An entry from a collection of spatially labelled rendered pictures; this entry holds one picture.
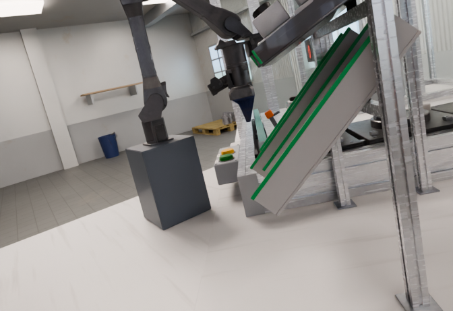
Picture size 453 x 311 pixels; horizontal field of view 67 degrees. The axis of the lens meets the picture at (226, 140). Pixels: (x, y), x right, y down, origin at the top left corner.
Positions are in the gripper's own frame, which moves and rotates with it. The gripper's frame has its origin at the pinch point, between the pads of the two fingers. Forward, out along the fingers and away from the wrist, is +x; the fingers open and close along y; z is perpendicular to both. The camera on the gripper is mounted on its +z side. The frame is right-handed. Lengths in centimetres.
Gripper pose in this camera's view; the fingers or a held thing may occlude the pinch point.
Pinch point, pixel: (246, 109)
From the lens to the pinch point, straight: 92.4
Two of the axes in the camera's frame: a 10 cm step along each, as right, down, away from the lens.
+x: 2.2, 9.6, 1.8
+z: -9.7, 2.0, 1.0
